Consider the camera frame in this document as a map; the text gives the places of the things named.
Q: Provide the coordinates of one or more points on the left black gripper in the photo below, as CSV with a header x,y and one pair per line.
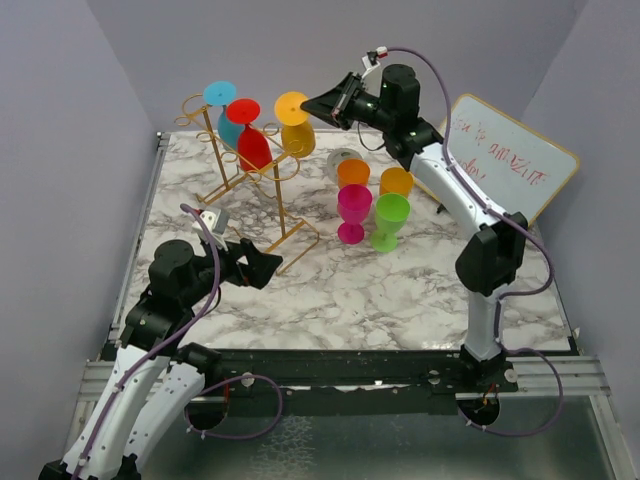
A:
x,y
260,268

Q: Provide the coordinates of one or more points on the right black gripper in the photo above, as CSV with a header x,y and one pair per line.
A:
x,y
333,105

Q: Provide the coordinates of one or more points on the yellow wine glass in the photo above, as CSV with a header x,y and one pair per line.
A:
x,y
297,133
396,180

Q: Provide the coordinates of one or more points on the orange wine glass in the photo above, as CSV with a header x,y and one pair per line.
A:
x,y
352,171

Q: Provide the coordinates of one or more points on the gold wire glass rack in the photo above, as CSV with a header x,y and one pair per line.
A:
x,y
266,184

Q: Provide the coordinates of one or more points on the pink wine glass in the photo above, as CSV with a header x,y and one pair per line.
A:
x,y
353,205

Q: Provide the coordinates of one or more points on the yellow wine glass front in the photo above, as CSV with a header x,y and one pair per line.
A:
x,y
396,180

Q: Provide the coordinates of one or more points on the green wine glass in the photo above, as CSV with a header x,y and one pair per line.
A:
x,y
391,213

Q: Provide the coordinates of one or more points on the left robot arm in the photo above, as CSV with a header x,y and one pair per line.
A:
x,y
154,376

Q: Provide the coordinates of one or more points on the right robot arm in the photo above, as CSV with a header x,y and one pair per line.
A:
x,y
495,239

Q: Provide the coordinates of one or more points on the red wine glass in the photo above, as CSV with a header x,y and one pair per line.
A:
x,y
252,146

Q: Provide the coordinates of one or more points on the cyan wine glass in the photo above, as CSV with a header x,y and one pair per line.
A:
x,y
222,94

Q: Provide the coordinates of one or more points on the clear tape roll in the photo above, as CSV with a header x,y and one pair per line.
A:
x,y
336,157

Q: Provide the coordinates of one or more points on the yellow framed whiteboard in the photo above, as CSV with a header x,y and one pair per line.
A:
x,y
509,166

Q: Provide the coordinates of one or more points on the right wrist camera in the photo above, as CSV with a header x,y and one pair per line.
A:
x,y
372,64

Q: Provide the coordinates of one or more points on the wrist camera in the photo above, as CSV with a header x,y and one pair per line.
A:
x,y
372,64
216,221

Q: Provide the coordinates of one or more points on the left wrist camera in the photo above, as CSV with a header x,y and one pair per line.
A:
x,y
216,221

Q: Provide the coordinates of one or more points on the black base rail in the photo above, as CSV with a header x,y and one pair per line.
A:
x,y
334,383

